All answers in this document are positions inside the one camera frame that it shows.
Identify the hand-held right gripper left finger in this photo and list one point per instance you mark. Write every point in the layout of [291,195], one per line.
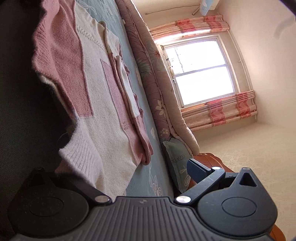
[90,193]

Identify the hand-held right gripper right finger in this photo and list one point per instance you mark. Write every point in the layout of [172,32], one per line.
[196,170]

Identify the pink and white knit sweater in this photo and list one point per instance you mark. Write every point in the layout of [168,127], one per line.
[97,92]

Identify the wooden bed headboard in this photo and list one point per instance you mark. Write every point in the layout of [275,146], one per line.
[208,160]

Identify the grey-green printed pillow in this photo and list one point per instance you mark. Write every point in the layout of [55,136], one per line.
[178,162]

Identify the blue floral bed sheet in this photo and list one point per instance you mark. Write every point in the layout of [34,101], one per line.
[143,178]

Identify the pink patterned curtain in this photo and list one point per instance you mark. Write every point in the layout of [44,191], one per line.
[192,25]
[219,111]

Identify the folded pink floral quilt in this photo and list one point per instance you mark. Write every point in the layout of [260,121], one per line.
[148,69]

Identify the white air conditioner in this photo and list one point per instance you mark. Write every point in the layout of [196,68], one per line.
[207,5]

